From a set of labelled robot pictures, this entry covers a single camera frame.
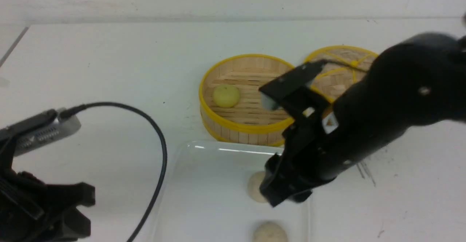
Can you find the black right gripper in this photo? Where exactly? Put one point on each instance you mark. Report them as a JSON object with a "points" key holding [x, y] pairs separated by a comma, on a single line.
{"points": [[292, 175]]}

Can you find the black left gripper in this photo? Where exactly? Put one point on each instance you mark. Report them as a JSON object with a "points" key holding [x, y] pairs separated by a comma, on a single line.
{"points": [[32, 211]]}

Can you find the white steamed bun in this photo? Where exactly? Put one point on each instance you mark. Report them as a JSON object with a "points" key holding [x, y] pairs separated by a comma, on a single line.
{"points": [[269, 232]]}

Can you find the yellow steamed bun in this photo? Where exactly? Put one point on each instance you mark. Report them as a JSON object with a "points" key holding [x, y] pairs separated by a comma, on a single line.
{"points": [[226, 95]]}

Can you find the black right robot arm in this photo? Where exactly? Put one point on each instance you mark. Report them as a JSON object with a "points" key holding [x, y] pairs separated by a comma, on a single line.
{"points": [[417, 82]]}

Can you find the beige steamed bun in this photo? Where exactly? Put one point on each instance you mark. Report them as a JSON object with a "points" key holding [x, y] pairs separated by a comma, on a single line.
{"points": [[253, 187]]}

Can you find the white rectangular plate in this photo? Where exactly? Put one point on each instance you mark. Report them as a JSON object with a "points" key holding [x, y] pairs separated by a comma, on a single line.
{"points": [[205, 199]]}

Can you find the yellow rimmed bamboo steamer basket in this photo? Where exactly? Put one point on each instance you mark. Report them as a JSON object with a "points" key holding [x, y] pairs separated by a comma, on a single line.
{"points": [[248, 121]]}

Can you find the yellow rimmed bamboo steamer lid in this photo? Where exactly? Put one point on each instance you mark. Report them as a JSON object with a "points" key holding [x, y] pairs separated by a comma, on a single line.
{"points": [[334, 80]]}

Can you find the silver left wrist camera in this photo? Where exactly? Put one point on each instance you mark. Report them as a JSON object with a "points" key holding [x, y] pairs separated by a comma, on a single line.
{"points": [[36, 131]]}

